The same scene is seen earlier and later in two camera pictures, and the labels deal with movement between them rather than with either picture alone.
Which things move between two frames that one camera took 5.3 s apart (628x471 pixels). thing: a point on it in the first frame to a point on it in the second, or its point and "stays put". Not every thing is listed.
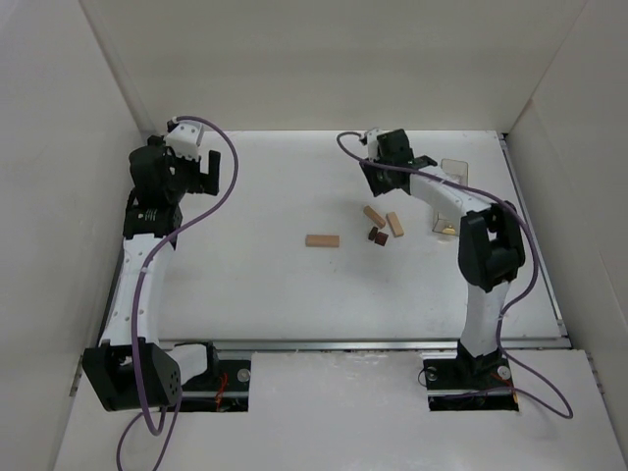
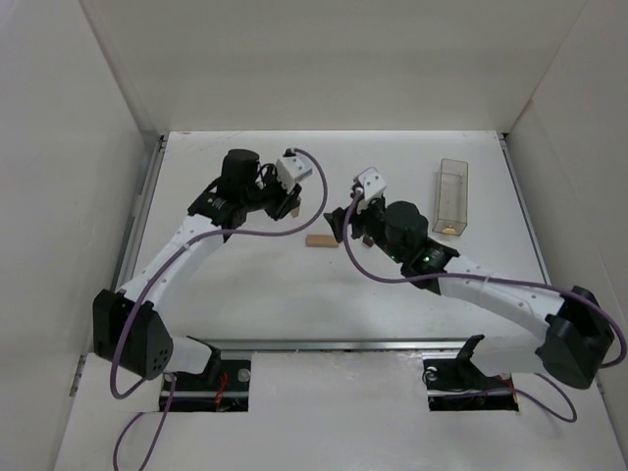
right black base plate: x=474 y=384 stays put
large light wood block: x=322 y=240 stays put
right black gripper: x=381 y=178 to x=355 y=224
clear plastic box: x=455 y=171 stays put
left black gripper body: x=194 y=173 to x=283 y=202
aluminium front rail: x=348 y=344 stays put
